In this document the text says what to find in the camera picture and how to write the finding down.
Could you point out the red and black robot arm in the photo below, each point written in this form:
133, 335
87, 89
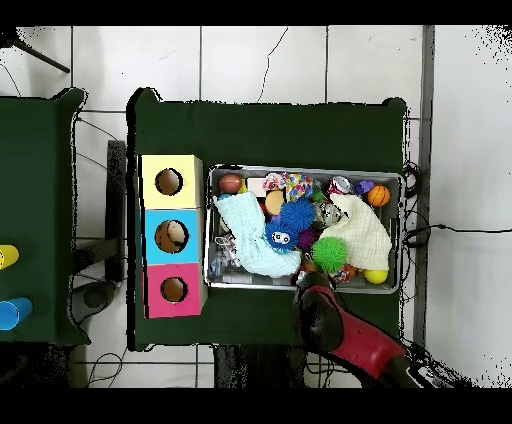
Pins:
360, 344

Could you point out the wooden box with three holes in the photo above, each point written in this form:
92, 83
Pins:
188, 200

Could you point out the light blue quilted cloth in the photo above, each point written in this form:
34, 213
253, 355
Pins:
248, 228

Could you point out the brown toy football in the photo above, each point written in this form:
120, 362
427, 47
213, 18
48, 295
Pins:
230, 184

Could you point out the blue spiky rubber ball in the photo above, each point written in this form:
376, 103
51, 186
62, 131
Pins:
296, 214

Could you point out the colourful patterned cloth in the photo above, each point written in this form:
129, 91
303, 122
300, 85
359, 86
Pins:
298, 186

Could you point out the dark green table cloth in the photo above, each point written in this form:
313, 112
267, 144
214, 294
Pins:
260, 136
36, 180

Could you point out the green spiky rubber ball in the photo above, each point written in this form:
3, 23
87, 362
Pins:
330, 254

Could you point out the red soda can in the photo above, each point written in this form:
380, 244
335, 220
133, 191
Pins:
340, 185

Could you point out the cream quilted cloth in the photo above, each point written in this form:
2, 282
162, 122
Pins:
360, 236

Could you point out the orange toy basketball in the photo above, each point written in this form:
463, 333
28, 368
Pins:
378, 195

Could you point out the yellow ball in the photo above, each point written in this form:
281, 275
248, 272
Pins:
375, 276

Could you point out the black metal stand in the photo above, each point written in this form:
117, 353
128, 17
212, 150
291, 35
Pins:
116, 200

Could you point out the yellow cylinder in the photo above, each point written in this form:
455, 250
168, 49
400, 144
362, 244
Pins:
8, 256

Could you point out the blue cylinder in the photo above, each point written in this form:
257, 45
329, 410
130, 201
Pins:
14, 314

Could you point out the black tripod leg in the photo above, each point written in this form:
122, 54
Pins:
40, 58

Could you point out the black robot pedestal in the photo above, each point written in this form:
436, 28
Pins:
256, 368

